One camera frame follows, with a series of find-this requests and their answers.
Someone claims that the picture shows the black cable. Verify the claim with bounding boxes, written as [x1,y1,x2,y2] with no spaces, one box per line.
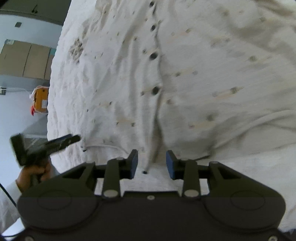
[0,183,23,238]

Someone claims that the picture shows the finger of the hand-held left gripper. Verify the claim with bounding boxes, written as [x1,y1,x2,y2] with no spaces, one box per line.
[46,134,82,154]

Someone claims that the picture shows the white fluffy blanket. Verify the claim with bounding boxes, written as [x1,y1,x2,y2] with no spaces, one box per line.
[47,0,296,235]

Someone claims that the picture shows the grey door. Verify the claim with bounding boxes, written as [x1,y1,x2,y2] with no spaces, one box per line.
[0,0,71,25]

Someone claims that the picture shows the beige printed button shirt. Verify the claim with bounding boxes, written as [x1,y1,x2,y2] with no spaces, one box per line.
[47,0,296,179]

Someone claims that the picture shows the orange box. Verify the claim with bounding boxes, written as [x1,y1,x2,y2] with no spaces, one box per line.
[30,85,49,114]

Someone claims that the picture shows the person's left hand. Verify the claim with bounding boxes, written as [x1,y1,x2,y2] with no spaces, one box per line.
[16,160,53,193]

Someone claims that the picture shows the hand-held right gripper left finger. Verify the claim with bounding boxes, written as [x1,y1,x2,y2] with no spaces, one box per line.
[59,149,139,200]

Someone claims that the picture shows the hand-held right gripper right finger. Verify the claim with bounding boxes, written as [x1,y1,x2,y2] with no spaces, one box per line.
[166,150,246,199]

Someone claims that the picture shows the beige drawer cabinet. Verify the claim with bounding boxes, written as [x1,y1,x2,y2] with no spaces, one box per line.
[0,40,55,80]

